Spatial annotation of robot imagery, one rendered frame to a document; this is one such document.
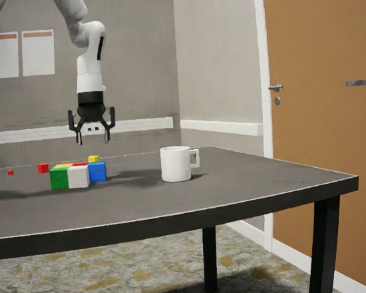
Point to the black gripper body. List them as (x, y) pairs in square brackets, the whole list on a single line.
[(90, 101)]

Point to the green cube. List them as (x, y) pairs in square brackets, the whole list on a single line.
[(59, 178)]

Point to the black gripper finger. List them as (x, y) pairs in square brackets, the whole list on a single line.
[(71, 115), (107, 127)]

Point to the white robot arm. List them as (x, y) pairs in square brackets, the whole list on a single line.
[(91, 35)]

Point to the white mug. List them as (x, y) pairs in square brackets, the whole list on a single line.
[(175, 163)]

